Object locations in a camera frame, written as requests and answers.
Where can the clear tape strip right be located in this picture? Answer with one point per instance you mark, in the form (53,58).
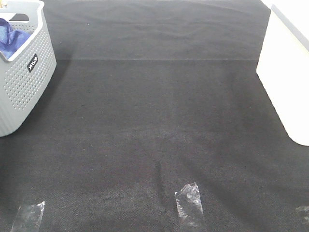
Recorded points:
(303,212)

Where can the clear tape strip left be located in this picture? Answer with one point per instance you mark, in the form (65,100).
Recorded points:
(28,218)

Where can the clear tape strip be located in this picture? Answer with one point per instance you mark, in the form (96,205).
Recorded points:
(303,212)
(28,218)
(189,208)

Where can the white plastic storage box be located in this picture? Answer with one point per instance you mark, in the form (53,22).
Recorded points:
(283,66)

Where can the grey perforated laundry basket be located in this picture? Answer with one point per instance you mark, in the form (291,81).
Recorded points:
(25,75)

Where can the blue microfibre towel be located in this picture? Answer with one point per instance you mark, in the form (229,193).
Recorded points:
(11,39)

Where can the black table cloth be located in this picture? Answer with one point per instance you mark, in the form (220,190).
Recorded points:
(148,96)

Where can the clear tape strip middle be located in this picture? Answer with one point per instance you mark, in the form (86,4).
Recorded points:
(189,208)

